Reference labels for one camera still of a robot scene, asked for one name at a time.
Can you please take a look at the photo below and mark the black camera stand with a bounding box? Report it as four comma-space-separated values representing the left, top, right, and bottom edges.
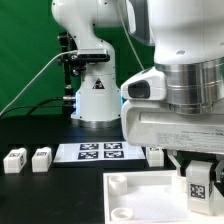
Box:
57, 32, 85, 117

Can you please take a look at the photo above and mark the white cable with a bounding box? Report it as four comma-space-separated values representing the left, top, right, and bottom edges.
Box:
0, 50, 78, 116

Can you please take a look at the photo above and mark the white base tag plate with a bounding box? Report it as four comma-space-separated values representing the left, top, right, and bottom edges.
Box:
54, 141, 145, 163

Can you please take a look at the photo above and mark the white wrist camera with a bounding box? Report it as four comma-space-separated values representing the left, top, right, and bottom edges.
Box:
121, 67, 167, 101

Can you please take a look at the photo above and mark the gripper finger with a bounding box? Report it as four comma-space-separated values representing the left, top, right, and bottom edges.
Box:
215, 160, 224, 183
167, 150, 181, 176

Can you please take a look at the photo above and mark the white square table top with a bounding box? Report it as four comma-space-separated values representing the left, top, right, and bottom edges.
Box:
103, 170, 224, 224

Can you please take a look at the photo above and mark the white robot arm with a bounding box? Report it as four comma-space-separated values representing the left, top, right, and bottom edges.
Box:
51, 0, 224, 172

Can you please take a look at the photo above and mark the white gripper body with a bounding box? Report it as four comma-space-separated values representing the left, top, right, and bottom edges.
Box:
121, 100, 224, 154

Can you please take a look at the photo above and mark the black cable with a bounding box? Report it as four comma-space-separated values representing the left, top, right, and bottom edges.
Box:
0, 97, 65, 120

